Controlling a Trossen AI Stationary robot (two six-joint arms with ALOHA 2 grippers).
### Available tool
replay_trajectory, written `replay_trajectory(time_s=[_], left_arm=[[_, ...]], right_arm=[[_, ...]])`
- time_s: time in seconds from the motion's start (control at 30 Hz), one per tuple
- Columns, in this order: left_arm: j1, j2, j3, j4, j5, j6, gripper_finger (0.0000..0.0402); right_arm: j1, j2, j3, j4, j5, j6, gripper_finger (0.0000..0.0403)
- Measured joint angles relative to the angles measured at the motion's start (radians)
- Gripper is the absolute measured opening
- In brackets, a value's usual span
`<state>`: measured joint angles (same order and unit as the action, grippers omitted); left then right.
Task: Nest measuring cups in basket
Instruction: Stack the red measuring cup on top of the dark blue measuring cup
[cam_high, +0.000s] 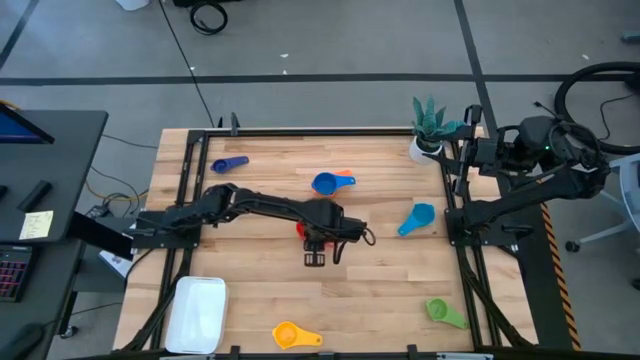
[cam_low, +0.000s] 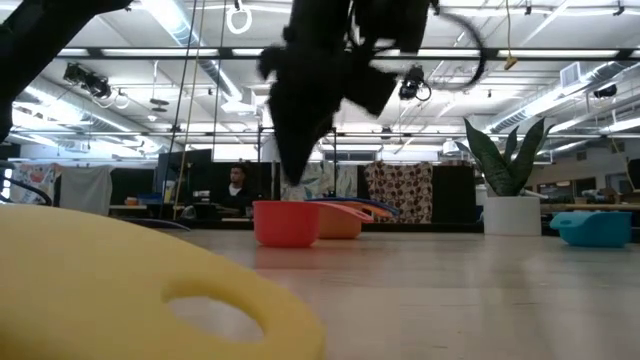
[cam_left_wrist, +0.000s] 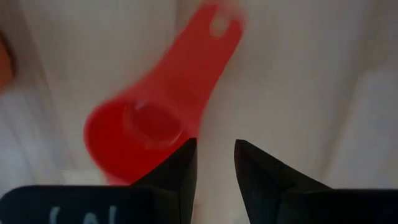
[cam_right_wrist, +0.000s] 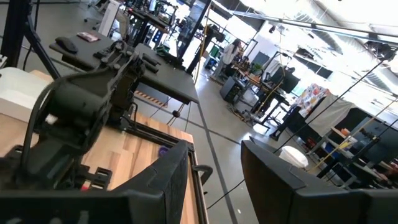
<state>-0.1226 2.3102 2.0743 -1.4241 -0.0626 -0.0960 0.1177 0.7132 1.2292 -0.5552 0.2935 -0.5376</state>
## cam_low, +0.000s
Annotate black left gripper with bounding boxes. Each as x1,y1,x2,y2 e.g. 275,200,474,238
257,29,354,187

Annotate red measuring cup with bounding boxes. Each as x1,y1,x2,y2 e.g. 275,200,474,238
252,199,375,249

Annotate orange measuring cup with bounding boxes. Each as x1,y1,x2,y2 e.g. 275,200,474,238
314,199,401,240

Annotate dark blue measuring cup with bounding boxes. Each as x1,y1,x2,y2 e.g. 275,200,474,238
117,216,193,233

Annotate yellow measuring cup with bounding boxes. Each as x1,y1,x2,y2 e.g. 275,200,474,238
0,203,327,360

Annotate teal measuring cup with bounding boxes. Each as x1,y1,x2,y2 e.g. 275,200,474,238
549,209,634,249

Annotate leaf print cloth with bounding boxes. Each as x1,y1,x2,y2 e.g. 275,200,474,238
299,162,359,203

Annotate person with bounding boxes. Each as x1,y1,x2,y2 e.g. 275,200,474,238
219,163,261,217

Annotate brown dotted cloth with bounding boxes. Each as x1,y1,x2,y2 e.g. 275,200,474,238
363,160,435,225

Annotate black monitor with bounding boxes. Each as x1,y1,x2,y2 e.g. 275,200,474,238
156,148,214,206

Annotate black overhead rig beam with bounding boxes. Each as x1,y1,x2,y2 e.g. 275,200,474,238
55,45,640,62

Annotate black partition panel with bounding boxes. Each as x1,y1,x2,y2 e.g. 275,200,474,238
431,164,477,225

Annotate plain white cloth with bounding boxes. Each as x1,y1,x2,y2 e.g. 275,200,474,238
58,164,114,216

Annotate snake plant in white pot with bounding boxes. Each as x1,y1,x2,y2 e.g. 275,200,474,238
462,117,557,237

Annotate colourful print cloth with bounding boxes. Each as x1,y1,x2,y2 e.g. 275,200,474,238
10,162,64,204

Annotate black metal stand frame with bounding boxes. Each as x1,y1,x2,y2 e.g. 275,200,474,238
256,124,339,221

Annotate black ceiling camera with cable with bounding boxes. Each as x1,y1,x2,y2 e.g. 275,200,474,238
398,64,433,103

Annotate black table frame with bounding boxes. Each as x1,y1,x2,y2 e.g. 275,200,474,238
164,217,640,244

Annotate white hanging ring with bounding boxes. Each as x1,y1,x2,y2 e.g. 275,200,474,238
225,3,254,36

